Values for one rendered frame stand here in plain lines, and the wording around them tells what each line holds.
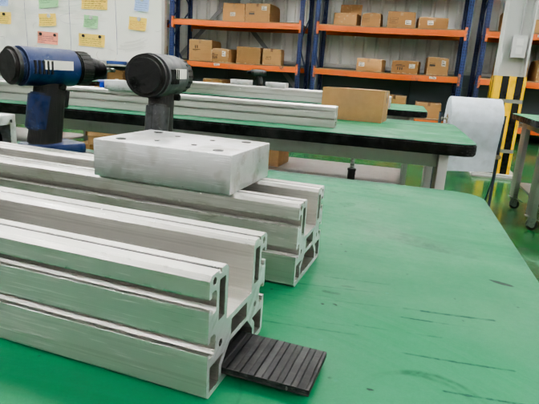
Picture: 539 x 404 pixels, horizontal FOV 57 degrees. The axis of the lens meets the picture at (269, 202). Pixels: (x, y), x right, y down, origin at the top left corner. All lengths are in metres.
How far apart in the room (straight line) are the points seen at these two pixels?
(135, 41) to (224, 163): 3.27
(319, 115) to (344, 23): 8.12
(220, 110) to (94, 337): 1.82
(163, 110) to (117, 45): 3.07
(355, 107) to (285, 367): 2.16
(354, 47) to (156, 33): 7.68
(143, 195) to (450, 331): 0.33
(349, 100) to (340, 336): 2.09
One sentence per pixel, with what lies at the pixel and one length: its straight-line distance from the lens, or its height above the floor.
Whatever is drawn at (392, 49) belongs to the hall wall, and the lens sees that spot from 10.91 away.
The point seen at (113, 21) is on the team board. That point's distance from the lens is 3.82.
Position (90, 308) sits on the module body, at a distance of 0.36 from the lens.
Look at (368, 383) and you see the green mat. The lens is 0.37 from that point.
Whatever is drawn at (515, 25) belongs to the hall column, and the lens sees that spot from 6.22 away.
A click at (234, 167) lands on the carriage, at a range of 0.49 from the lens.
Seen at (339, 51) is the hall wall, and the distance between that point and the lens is 11.03.
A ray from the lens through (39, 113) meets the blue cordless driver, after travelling 0.88.
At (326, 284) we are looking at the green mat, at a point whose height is 0.78.
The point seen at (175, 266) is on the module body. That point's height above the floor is 0.86.
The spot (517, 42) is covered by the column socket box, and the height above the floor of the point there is 1.45.
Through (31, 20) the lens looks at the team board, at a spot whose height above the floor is 1.24.
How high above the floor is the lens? 0.98
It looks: 15 degrees down
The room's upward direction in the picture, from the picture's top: 4 degrees clockwise
